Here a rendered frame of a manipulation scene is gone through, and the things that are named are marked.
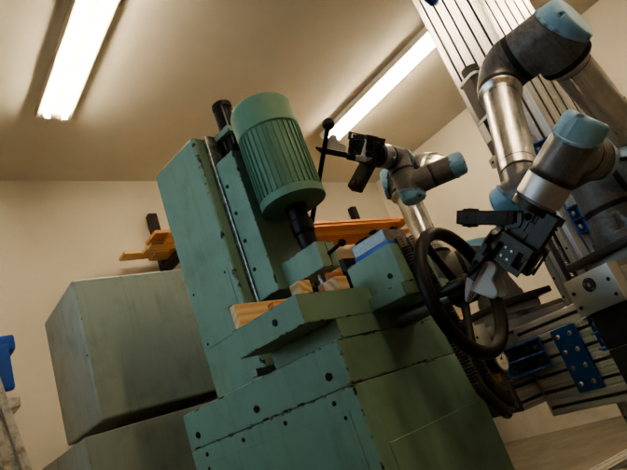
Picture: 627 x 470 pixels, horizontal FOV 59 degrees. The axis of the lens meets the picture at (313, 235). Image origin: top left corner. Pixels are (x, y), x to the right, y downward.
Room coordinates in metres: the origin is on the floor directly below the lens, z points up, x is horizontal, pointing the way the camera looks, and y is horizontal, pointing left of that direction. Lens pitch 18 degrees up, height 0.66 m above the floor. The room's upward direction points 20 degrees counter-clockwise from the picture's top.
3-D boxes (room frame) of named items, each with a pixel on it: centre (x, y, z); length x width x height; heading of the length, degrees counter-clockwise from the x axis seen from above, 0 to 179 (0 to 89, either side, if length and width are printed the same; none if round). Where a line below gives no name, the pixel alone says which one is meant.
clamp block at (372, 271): (1.23, -0.14, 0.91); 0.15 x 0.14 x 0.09; 141
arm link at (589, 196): (1.40, -0.74, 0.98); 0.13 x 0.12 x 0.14; 50
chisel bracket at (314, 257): (1.36, 0.03, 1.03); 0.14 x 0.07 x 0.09; 51
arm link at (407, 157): (1.60, -0.33, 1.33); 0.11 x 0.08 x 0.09; 141
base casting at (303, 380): (1.42, 0.11, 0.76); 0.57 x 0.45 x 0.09; 51
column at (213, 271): (1.53, 0.25, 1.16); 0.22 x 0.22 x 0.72; 51
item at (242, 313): (1.37, 0.03, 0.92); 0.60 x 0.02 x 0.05; 141
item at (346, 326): (1.31, -0.03, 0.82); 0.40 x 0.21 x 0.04; 141
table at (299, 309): (1.29, -0.07, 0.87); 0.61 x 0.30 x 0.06; 141
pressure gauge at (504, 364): (1.41, -0.31, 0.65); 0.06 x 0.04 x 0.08; 141
